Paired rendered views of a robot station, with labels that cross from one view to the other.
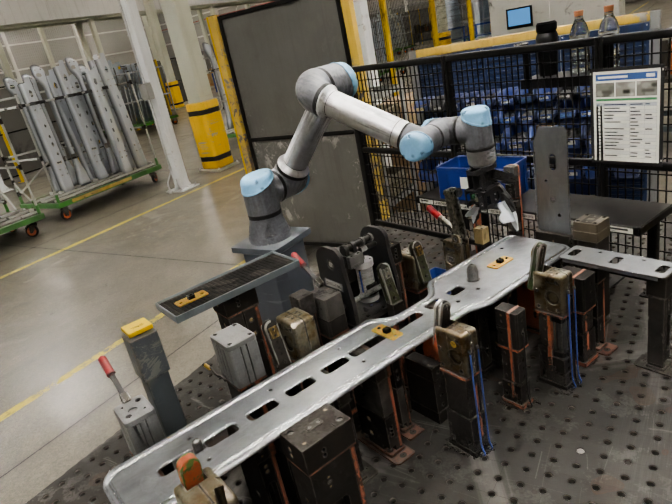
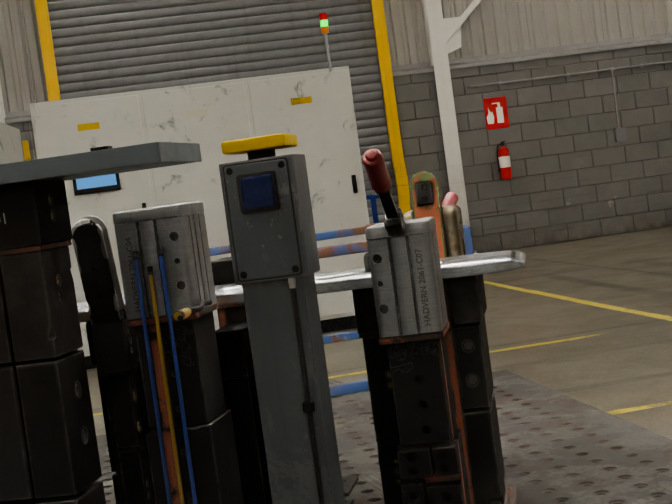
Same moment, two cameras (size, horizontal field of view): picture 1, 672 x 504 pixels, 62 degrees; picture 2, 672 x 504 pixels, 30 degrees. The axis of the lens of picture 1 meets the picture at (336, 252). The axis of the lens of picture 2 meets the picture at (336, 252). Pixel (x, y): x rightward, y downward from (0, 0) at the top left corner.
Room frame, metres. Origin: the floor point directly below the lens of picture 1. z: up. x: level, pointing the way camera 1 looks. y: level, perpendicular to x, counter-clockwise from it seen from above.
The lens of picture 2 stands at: (2.02, 1.37, 1.11)
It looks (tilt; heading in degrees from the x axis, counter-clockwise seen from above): 3 degrees down; 224
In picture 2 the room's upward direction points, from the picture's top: 8 degrees counter-clockwise
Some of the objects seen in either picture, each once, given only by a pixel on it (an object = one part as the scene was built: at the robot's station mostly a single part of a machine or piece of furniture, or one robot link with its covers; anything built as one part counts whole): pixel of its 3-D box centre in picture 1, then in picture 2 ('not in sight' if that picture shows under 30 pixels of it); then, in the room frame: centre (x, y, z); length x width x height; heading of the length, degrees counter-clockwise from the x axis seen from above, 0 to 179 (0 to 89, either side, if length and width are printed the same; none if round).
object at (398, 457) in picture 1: (374, 399); not in sight; (1.18, -0.02, 0.84); 0.17 x 0.06 x 0.29; 34
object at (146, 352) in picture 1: (165, 406); (294, 391); (1.23, 0.51, 0.92); 0.08 x 0.08 x 0.44; 34
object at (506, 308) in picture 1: (514, 356); not in sight; (1.24, -0.41, 0.84); 0.11 x 0.08 x 0.29; 34
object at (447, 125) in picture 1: (440, 132); not in sight; (1.52, -0.35, 1.41); 0.11 x 0.11 x 0.08; 49
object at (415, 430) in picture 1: (392, 381); not in sight; (1.24, -0.08, 0.84); 0.13 x 0.05 x 0.29; 34
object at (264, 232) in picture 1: (267, 224); not in sight; (1.86, 0.21, 1.15); 0.15 x 0.15 x 0.10
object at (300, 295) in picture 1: (315, 356); not in sight; (1.35, 0.11, 0.90); 0.05 x 0.05 x 0.40; 34
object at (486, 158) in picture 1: (482, 156); not in sight; (1.47, -0.44, 1.33); 0.08 x 0.08 x 0.05
